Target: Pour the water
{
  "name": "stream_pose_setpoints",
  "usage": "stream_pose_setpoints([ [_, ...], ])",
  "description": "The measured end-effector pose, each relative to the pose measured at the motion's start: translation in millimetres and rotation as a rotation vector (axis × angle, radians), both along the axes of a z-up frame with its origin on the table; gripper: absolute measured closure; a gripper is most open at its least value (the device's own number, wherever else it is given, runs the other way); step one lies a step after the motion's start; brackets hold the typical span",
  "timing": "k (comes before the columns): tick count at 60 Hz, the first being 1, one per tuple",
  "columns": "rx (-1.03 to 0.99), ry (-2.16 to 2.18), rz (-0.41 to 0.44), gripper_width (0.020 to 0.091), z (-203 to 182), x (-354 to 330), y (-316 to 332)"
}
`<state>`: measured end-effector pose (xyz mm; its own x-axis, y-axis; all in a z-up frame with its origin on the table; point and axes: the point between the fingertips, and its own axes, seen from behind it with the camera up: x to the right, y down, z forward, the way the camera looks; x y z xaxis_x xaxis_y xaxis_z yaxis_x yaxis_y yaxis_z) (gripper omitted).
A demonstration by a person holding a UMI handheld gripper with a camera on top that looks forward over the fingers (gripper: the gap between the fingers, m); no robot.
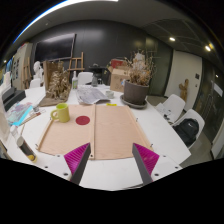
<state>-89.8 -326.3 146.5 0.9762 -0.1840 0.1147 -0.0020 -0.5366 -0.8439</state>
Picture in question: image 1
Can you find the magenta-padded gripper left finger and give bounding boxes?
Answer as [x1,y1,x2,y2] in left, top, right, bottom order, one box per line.
[42,142,92,185]

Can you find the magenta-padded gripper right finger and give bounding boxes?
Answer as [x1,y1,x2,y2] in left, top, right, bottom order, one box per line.
[131,142,183,187]

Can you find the flat round red coaster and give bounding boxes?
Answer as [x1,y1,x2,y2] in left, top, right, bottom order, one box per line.
[75,115,91,126]

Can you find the black backpack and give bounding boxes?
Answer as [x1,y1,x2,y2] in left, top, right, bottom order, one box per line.
[173,118,200,148]

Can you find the lime green mug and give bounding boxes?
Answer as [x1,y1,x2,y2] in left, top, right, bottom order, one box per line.
[50,102,71,124]

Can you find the black cylindrical tube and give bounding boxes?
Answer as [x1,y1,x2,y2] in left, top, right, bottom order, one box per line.
[14,134,38,163]

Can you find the wooden ruler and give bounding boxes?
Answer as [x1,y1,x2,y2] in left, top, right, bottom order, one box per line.
[19,109,46,126]

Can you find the white chair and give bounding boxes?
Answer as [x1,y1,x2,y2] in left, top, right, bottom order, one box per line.
[77,71,94,86]
[173,108,206,149]
[156,93,186,123]
[29,78,42,89]

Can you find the grey newspaper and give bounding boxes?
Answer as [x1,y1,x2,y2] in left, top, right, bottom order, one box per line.
[75,85,111,105]

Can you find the dried plant in grey pot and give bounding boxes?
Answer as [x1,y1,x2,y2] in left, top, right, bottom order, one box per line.
[123,49,158,106]

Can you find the colourful painted sheet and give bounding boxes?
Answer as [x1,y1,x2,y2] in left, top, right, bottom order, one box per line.
[6,101,34,128]

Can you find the small white cup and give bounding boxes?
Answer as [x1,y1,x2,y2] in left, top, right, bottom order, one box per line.
[105,89,115,100]

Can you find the brown root wood sculpture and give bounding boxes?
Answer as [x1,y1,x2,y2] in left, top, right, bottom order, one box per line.
[39,59,73,108]

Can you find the white spray bottle green label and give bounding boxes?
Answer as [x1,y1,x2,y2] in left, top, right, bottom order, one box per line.
[71,70,79,90]

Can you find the grey translucent bottle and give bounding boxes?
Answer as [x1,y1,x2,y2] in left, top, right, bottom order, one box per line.
[91,74,100,88]

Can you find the brown cardboard box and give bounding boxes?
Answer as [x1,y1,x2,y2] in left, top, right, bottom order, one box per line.
[107,65,132,93]

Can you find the black flat box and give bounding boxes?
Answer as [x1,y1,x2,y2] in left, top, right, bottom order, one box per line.
[1,87,27,113]

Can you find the black side table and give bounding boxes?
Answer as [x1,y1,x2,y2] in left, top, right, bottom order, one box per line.
[88,64,110,86]

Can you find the wooden easel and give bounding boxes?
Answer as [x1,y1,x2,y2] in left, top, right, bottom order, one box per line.
[67,51,86,73]
[22,56,33,89]

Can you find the white plaster bust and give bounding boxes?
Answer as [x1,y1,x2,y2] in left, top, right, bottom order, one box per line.
[32,60,45,81]

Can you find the red box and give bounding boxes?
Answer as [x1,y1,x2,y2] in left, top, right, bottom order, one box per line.
[110,58,127,69]

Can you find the white plaster figure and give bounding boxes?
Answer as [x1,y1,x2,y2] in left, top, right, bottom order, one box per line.
[133,52,146,65]

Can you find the ceiling lights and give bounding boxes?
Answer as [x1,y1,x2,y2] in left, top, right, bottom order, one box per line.
[168,35,214,53]

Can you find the large white ceiling light panel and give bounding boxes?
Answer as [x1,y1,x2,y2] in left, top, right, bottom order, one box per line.
[13,0,120,44]

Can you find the wooden wall figure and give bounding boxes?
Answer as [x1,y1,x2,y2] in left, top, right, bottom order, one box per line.
[178,78,190,102]

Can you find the black wall screen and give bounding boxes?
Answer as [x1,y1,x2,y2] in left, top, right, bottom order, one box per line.
[34,33,77,63]

